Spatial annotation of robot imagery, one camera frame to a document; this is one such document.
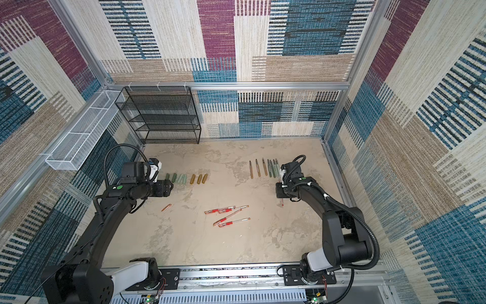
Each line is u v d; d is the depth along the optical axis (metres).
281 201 0.89
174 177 1.03
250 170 1.07
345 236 0.44
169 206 0.94
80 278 0.37
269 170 1.05
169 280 0.75
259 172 1.05
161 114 1.11
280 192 0.82
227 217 0.89
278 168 1.05
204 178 1.02
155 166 0.73
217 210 0.92
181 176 1.04
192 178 1.02
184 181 1.02
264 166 1.08
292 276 0.73
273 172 1.05
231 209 0.92
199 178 1.02
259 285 0.73
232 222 0.87
